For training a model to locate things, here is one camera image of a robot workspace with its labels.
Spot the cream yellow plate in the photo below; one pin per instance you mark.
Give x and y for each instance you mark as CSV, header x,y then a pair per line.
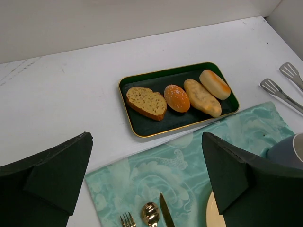
x,y
213,218

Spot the grey-blue mug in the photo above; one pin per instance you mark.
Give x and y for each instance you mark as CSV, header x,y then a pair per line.
x,y
288,152

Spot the round orange sugared bun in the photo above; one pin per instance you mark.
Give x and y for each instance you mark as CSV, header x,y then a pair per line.
x,y
177,98

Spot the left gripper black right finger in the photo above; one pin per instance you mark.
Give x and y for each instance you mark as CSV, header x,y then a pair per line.
x,y
252,191

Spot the sliced brown bread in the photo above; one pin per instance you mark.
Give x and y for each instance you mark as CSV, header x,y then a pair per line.
x,y
146,102

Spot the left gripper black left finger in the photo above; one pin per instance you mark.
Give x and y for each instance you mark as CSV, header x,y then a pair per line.
x,y
42,190

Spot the stainless steel tongs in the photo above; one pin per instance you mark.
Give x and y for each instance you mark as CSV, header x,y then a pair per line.
x,y
289,71

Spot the gold spoon green handle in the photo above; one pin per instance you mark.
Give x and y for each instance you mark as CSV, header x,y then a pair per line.
x,y
150,214

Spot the teal patterned placemat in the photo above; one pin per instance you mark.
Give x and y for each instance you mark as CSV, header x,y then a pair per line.
x,y
177,169

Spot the gold fork green handle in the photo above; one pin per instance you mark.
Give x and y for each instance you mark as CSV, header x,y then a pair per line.
x,y
127,220

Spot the gold knife green handle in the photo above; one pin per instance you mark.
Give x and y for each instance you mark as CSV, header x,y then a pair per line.
x,y
165,211

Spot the long yellow filled bread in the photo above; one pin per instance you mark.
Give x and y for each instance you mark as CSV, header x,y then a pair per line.
x,y
201,99

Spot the white orange-topped oval bun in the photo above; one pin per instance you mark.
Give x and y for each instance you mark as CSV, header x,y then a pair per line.
x,y
215,85

